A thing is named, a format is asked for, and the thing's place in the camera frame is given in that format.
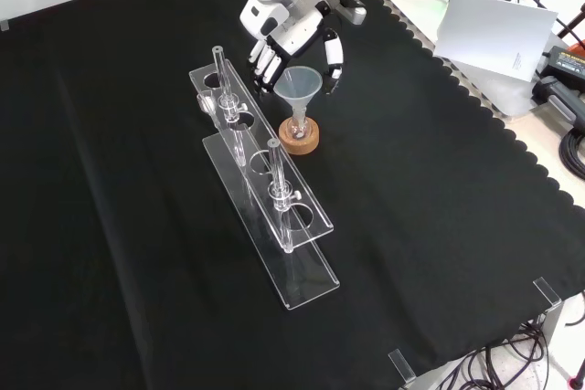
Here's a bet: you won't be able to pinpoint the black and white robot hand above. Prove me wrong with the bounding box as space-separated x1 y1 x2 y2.
239 0 346 100

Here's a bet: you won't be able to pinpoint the glass round-bottom flask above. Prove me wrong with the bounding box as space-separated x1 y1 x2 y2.
287 106 313 142

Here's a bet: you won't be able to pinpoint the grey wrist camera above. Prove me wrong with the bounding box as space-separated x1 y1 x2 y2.
335 0 367 26

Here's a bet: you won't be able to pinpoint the black cloth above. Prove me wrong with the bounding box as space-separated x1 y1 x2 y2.
0 0 585 390

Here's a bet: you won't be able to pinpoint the coiled black cable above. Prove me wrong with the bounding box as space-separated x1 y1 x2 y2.
558 126 585 181

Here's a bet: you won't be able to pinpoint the glass weighing funnel with powder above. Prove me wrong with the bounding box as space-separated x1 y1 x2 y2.
196 92 222 129

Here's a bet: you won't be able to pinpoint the clear acrylic funnel stand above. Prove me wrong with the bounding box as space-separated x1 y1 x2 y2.
188 45 342 311

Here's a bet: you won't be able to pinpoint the pale board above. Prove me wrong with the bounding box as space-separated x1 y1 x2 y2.
432 0 560 84

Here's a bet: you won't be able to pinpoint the black power adapter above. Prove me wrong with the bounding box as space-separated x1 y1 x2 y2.
545 44 585 83

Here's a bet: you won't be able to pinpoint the metal bench leg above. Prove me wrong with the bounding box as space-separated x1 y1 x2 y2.
537 301 569 364

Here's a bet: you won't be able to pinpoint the black clamp tool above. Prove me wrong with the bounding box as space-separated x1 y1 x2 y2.
531 75 585 133

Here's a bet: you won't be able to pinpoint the cork ring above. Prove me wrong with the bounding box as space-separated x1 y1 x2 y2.
278 116 322 157

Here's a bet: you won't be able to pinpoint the translucent plastic funnel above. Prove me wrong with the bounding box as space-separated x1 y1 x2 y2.
272 66 324 124

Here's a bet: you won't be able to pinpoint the black cable bundle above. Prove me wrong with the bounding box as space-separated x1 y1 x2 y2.
451 320 550 390

